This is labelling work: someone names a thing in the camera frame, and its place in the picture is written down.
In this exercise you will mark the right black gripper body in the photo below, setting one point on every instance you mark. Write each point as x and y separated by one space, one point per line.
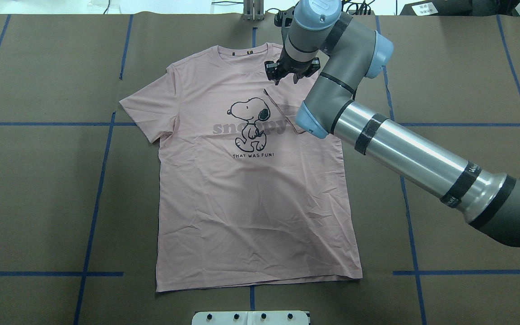
292 69

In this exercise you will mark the pink Snoopy t-shirt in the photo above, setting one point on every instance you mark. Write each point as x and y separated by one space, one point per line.
246 196

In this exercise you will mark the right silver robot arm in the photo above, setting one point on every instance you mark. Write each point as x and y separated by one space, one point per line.
318 37

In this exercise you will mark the black electronics box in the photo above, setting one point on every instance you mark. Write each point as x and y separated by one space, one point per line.
476 8

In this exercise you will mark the aluminium frame post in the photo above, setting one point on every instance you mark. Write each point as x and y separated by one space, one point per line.
253 10

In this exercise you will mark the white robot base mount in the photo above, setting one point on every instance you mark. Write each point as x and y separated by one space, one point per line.
282 317

